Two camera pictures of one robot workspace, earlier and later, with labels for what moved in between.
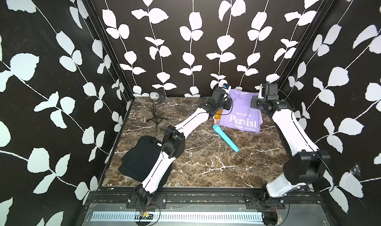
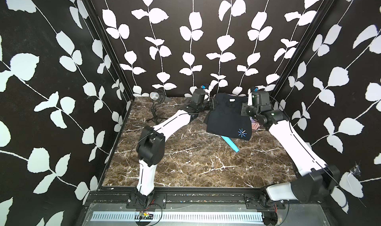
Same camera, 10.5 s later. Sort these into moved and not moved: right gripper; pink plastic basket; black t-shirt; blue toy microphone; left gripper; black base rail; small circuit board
Moved: left gripper; black t-shirt; right gripper; pink plastic basket
Not moved: small circuit board; blue toy microphone; black base rail
